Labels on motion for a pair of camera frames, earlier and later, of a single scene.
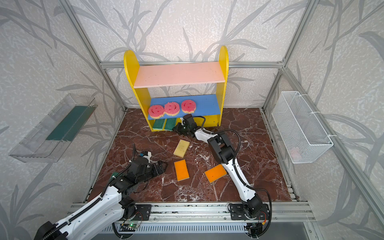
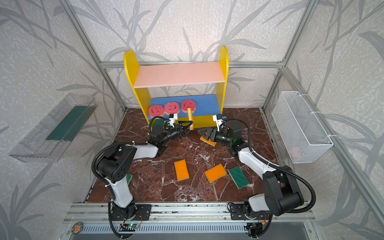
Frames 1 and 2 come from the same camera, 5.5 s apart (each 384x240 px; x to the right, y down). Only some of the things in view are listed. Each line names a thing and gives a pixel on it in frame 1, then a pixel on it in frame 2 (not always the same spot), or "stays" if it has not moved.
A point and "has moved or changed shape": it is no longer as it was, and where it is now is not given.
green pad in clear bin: [72, 124] stays
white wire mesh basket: [305, 138] stays
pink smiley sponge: [171, 108] stays
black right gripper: [183, 128] -> [213, 133]
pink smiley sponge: [188, 106] stays
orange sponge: [181, 148] has moved or changed shape
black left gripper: [154, 167] -> [177, 129]
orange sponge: [181, 170] stays
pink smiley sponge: [156, 111] stays
